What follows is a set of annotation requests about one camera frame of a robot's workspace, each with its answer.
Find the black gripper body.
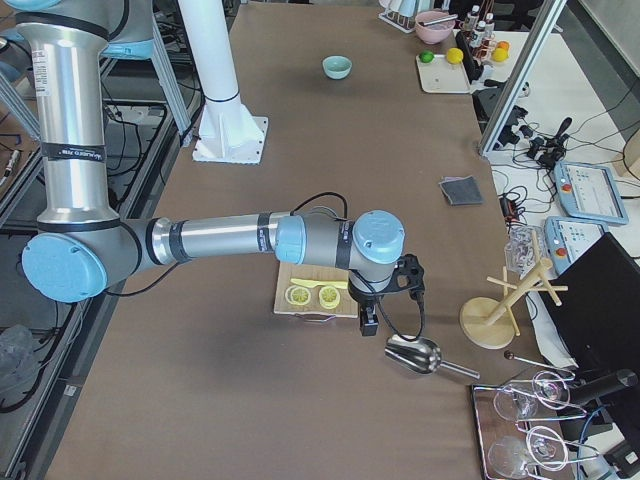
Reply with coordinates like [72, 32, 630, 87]
[348, 271, 383, 315]

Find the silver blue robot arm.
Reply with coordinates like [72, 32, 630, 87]
[13, 1, 414, 336]

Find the mint green bowl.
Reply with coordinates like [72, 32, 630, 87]
[321, 55, 353, 80]

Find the pink bowl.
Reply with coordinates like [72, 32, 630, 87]
[415, 11, 456, 45]

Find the lemon slice far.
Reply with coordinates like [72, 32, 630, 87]
[318, 285, 341, 310]

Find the yellow plastic knife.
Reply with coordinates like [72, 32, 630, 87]
[290, 278, 348, 290]

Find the metal scoop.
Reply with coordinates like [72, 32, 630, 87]
[385, 335, 480, 380]

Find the bamboo cutting board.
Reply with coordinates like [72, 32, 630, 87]
[273, 263, 358, 318]

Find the wooden mug tree stand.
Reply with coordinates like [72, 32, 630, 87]
[459, 250, 568, 350]

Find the grey folded cloth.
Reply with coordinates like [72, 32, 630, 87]
[439, 176, 484, 206]

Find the clear plastic container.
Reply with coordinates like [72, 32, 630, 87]
[504, 226, 545, 276]

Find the wine glass upper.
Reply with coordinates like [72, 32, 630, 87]
[493, 371, 570, 421]

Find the wine glass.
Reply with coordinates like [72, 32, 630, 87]
[488, 426, 569, 479]
[493, 371, 570, 421]

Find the wine glass lower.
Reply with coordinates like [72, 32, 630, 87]
[488, 426, 569, 479]

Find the blue teach pendant lower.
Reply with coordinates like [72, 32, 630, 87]
[544, 216, 609, 274]

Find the blue teach pendant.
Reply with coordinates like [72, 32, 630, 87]
[544, 216, 609, 274]
[553, 160, 629, 225]

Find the black monitor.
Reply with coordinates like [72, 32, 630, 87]
[545, 233, 639, 372]

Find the cream rabbit tray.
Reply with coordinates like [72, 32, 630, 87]
[415, 54, 471, 94]

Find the blue teach pendant upper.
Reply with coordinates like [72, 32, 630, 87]
[553, 160, 629, 225]

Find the green lime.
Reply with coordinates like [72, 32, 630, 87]
[419, 50, 434, 63]

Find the yellow lemon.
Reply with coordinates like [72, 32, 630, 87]
[445, 48, 464, 65]

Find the orange fruit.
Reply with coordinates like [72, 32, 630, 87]
[492, 41, 510, 63]

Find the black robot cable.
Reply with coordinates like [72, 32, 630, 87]
[292, 190, 426, 344]

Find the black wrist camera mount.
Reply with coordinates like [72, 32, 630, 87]
[385, 254, 425, 302]

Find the lemon slice near handle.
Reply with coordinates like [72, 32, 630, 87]
[284, 285, 311, 306]

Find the wire glass rack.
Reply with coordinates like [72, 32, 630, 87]
[471, 371, 627, 479]

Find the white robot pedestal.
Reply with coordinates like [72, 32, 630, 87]
[179, 0, 268, 165]

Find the aluminium frame post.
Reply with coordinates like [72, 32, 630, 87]
[478, 0, 567, 156]

